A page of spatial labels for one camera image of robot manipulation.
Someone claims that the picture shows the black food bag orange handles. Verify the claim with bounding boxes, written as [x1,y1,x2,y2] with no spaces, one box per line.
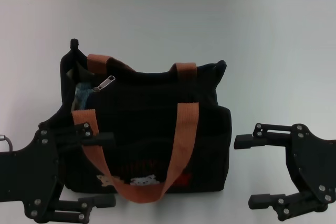
[38,38,233,204]

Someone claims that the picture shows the left gripper grey cable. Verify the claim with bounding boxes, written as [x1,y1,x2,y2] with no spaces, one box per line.
[0,134,14,153]

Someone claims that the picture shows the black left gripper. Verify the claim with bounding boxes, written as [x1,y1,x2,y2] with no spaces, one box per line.
[0,123,117,224]

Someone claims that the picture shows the silver zipper pull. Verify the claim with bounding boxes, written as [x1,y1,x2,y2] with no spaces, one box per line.
[93,75,116,93]

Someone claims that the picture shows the blue green cloth item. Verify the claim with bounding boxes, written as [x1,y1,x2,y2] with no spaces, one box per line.
[67,61,98,111]

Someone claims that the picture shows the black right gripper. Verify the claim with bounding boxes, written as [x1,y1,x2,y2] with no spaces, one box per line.
[233,123,336,222]

